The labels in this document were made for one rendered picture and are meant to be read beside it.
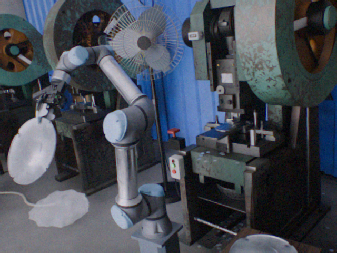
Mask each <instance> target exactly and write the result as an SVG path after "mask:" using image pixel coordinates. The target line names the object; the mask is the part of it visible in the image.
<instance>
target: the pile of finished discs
mask: <svg viewBox="0 0 337 253"><path fill-rule="evenodd" d="M229 253H298V252H297V251H296V249H295V248H294V246H293V245H292V246H291V245H290V244H289V242H287V241H285V240H283V239H281V238H278V237H275V236H269V235H258V234H256V235H249V236H247V237H245V238H244V239H243V238H241V239H239V240H237V241H236V242H235V243H234V244H233V245H232V246H231V248H230V252H229Z"/></svg>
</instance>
